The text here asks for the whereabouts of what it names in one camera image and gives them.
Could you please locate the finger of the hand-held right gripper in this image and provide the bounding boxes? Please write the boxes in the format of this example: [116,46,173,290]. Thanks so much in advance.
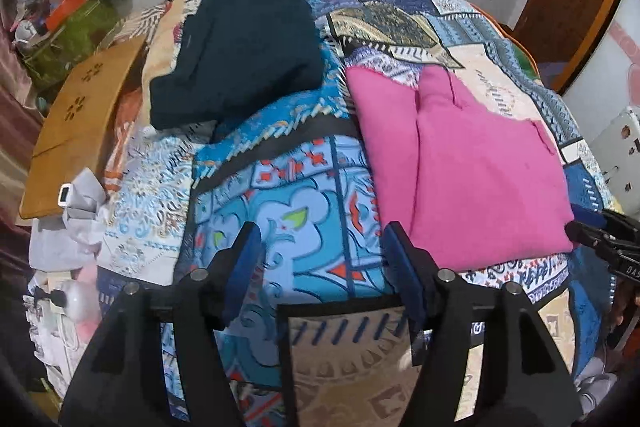
[573,205,640,234]
[564,220,640,259]

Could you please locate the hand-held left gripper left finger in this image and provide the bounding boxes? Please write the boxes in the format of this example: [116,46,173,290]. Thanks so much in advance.
[59,221,264,427]

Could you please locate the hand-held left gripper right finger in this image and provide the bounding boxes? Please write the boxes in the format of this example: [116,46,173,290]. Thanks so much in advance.
[382,221,584,427]

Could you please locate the pink pants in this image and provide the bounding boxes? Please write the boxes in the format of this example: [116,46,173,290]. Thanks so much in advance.
[345,65,576,272]

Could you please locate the black pants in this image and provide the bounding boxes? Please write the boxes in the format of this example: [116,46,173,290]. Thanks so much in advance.
[149,0,324,131]

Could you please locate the white suitcase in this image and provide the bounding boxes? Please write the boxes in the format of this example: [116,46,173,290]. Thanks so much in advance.
[589,106,640,210]

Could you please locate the blue patchwork blanket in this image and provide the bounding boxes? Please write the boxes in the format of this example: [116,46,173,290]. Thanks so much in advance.
[97,0,621,427]

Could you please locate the white wardrobe with pink hearts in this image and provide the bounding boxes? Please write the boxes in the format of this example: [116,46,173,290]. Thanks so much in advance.
[550,0,640,148]

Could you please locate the wooden lap desk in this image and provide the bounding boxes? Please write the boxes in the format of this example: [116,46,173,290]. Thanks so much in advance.
[19,38,151,220]

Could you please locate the orange patterned bedsheet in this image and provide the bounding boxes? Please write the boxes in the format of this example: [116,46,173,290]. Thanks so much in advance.
[102,0,206,192]

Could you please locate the striped maroon curtain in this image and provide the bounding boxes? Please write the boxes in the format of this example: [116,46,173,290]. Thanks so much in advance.
[0,0,46,268]

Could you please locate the green storage bag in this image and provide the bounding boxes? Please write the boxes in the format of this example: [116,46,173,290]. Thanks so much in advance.
[22,0,126,82]

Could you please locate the red box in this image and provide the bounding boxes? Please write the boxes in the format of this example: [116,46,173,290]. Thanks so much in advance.
[42,0,91,30]

